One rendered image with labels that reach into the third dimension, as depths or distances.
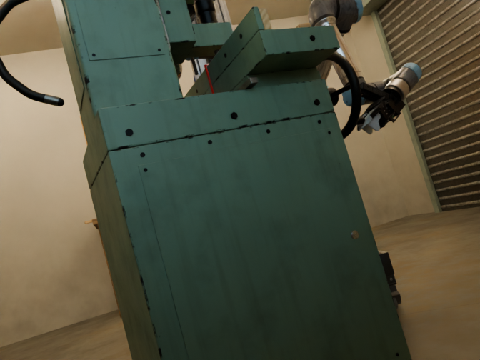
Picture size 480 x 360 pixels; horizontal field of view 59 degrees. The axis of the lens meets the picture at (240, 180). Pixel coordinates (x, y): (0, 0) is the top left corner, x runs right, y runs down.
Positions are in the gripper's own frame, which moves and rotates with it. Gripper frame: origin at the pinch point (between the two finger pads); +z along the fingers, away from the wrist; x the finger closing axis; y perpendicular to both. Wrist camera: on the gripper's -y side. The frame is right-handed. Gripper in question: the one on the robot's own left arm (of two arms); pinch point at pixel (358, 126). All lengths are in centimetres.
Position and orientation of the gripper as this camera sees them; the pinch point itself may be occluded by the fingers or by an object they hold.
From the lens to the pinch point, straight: 142.0
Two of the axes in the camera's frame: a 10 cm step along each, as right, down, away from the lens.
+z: -6.2, 6.6, -4.2
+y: 6.9, 7.2, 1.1
